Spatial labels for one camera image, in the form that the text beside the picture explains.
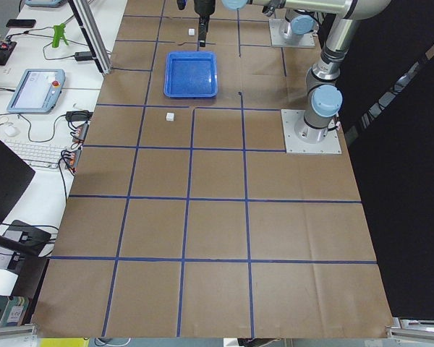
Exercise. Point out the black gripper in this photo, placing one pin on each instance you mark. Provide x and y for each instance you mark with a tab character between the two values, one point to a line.
203	7

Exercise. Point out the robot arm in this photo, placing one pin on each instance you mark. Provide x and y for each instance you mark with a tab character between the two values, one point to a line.
294	30
324	99

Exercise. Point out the blue plastic tray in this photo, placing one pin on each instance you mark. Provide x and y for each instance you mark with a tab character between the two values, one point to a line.
191	74

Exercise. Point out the black power adapter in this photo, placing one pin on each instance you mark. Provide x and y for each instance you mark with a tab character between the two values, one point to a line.
83	56

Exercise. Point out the green plastic clamp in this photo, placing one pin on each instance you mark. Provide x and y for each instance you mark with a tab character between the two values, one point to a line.
59	35

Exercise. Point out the blue teach pendant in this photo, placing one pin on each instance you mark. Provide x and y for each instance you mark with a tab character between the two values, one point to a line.
44	3
38	91

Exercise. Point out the orange connector block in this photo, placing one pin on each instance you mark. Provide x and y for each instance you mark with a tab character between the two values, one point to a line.
71	159
80	133

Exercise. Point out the black phone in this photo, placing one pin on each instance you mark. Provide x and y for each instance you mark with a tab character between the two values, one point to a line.
21	23

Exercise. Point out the white keyboard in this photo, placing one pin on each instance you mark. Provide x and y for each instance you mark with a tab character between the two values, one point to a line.
40	156

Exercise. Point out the white mouse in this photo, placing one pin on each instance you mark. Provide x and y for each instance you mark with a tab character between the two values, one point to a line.
11	131

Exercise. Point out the black monitor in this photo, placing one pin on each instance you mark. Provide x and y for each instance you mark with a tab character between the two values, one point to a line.
15	177

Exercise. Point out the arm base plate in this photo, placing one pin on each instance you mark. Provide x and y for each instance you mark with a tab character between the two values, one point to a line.
301	139
283	36

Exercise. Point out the aluminium frame post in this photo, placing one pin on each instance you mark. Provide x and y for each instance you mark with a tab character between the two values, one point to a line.
87	24

